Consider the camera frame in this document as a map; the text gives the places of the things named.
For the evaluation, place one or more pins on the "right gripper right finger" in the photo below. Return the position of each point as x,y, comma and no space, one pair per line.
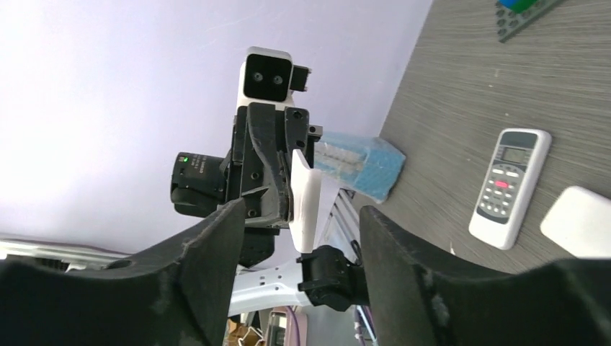
421,294

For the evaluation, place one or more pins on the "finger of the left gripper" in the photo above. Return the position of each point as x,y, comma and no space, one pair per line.
266,129
297,132

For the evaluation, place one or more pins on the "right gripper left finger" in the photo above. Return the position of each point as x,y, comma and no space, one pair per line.
176,292

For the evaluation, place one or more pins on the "white remote control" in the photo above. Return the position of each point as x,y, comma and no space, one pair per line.
508,185

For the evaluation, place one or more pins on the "red and white remote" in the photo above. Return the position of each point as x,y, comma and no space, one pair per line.
579,222

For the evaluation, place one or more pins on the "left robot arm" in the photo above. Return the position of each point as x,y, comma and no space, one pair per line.
275,274

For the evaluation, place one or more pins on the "blue plastic bottle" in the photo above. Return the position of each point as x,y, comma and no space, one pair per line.
367,165

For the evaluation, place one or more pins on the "grey lego baseplate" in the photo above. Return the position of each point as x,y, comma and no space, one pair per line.
509,23

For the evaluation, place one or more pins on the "blue lego brick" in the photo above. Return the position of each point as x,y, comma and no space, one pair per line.
517,6

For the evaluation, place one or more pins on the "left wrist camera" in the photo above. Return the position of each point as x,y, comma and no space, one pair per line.
269,76

